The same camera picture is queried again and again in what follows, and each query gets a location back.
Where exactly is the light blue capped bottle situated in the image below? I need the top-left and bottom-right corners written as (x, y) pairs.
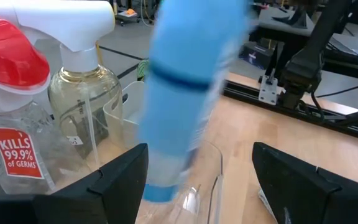
top-left (137, 0), bottom-right (254, 203)

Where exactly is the dark grey side desk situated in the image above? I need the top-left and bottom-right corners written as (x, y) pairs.
top-left (257, 6), bottom-right (358, 74)

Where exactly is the white spray bottle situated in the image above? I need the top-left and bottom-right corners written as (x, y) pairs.
top-left (0, 0), bottom-right (126, 170)

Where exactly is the large clear plastic bin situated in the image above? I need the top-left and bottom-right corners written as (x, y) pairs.
top-left (0, 136), bottom-right (224, 224)

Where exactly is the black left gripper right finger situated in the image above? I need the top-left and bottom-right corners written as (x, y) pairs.
top-left (252, 141), bottom-right (358, 224)

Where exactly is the red trigger clear spray bottle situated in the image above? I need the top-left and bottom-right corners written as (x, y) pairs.
top-left (0, 12), bottom-right (85, 195)

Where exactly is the black aluminium table frame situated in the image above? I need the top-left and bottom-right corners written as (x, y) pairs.
top-left (222, 79), bottom-right (358, 144)

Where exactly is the black box with label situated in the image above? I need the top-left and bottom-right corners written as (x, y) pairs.
top-left (239, 41), bottom-right (275, 70)

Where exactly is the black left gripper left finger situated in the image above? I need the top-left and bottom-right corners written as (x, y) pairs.
top-left (33, 142), bottom-right (149, 224)

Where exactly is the cart with orange item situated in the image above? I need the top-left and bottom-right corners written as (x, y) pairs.
top-left (115, 8), bottom-right (142, 27)

